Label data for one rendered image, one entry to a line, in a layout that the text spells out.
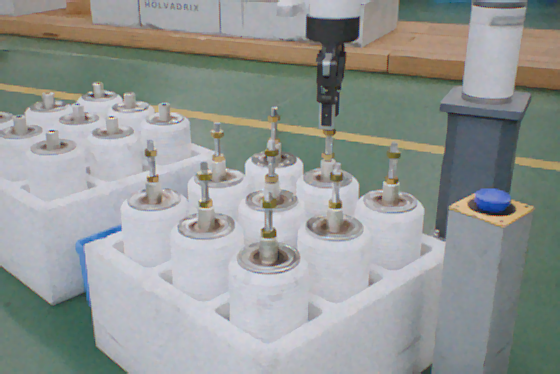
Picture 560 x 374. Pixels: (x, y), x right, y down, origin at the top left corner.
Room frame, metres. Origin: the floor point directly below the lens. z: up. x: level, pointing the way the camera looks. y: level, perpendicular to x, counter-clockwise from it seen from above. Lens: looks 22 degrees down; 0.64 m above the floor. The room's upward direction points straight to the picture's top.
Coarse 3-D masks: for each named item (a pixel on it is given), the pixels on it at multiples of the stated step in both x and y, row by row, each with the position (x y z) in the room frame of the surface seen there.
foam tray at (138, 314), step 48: (96, 240) 0.88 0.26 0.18; (432, 240) 0.88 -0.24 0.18; (96, 288) 0.85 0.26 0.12; (144, 288) 0.76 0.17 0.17; (384, 288) 0.75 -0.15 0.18; (432, 288) 0.81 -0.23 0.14; (96, 336) 0.86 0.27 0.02; (144, 336) 0.76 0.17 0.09; (192, 336) 0.68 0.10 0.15; (240, 336) 0.64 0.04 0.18; (288, 336) 0.64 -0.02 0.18; (336, 336) 0.67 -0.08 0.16; (384, 336) 0.74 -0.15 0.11; (432, 336) 0.82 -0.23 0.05
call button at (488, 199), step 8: (480, 192) 0.71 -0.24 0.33; (488, 192) 0.71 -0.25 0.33; (496, 192) 0.71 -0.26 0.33; (504, 192) 0.71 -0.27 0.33; (480, 200) 0.70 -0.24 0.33; (488, 200) 0.69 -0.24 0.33; (496, 200) 0.69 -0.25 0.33; (504, 200) 0.69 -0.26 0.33; (480, 208) 0.70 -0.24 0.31; (488, 208) 0.69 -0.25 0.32; (496, 208) 0.69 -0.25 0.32; (504, 208) 0.69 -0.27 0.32
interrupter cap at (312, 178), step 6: (318, 168) 0.98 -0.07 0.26; (306, 174) 0.96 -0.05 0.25; (312, 174) 0.96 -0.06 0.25; (318, 174) 0.96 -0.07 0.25; (348, 174) 0.96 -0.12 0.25; (306, 180) 0.93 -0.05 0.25; (312, 180) 0.93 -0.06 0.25; (318, 180) 0.94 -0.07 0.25; (342, 180) 0.93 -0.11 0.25; (348, 180) 0.93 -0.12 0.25; (312, 186) 0.92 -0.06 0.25; (318, 186) 0.91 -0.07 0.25; (324, 186) 0.91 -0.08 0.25; (330, 186) 0.91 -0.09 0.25; (342, 186) 0.91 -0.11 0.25
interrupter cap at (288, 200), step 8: (256, 192) 0.89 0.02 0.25; (280, 192) 0.89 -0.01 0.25; (288, 192) 0.89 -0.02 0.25; (248, 200) 0.86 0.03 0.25; (256, 200) 0.86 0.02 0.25; (280, 200) 0.87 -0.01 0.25; (288, 200) 0.86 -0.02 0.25; (296, 200) 0.86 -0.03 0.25; (256, 208) 0.83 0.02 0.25; (280, 208) 0.83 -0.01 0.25; (288, 208) 0.83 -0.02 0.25
